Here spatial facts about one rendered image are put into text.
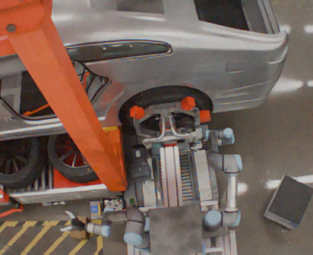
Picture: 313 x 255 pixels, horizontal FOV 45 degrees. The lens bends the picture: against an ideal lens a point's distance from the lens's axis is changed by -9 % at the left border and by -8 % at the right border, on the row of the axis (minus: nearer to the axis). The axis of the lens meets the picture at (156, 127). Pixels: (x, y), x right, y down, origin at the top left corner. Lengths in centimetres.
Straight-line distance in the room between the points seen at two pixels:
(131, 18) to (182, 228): 145
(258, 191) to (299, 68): 161
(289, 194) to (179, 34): 189
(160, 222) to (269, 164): 245
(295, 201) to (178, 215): 203
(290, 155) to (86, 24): 260
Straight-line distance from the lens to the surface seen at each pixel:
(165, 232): 195
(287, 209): 380
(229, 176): 293
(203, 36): 277
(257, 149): 429
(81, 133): 247
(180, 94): 321
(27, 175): 398
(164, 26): 273
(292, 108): 458
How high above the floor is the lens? 394
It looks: 65 degrees down
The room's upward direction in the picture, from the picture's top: 12 degrees counter-clockwise
